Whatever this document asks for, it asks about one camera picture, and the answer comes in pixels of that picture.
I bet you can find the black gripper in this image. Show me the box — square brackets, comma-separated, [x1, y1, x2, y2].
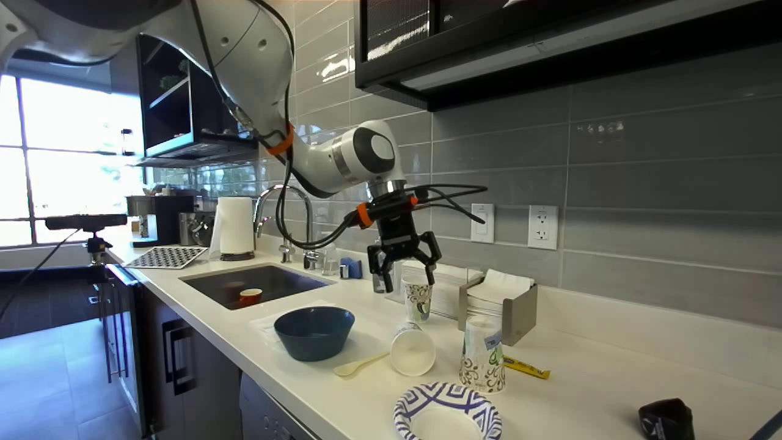
[366, 191, 441, 292]

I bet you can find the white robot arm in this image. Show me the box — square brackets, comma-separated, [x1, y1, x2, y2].
[0, 0, 439, 279]

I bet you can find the metal napkin holder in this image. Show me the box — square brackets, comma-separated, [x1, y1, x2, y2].
[457, 269, 538, 345]

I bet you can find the dark blue bowl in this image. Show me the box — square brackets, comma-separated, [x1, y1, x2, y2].
[274, 306, 353, 361]

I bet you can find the chrome faucet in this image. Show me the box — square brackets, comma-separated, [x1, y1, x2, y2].
[253, 182, 322, 272]

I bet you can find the cream plastic spoon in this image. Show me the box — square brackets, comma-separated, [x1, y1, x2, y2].
[333, 352, 389, 378]

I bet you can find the blue patterned paper plate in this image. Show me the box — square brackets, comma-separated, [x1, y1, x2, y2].
[392, 382, 502, 440]

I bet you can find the paper towel roll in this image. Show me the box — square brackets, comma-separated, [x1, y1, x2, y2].
[212, 198, 253, 258]

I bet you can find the kitchen sink basin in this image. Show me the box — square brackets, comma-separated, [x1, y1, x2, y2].
[182, 267, 322, 309]

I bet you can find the black upper cabinet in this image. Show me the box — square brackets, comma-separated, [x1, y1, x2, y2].
[353, 0, 782, 110]

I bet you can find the dish drying mat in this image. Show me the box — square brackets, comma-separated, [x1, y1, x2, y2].
[126, 245, 204, 269]

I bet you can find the black coffee maker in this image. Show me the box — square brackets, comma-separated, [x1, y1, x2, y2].
[126, 195, 192, 245]

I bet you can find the small black round object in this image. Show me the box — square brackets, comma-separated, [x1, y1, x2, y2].
[638, 399, 694, 440]

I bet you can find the white wall outlet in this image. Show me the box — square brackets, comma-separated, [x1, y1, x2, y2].
[471, 203, 494, 241]
[527, 206, 557, 248]

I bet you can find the camera on tripod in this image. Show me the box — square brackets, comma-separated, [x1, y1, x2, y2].
[0, 213, 141, 386]

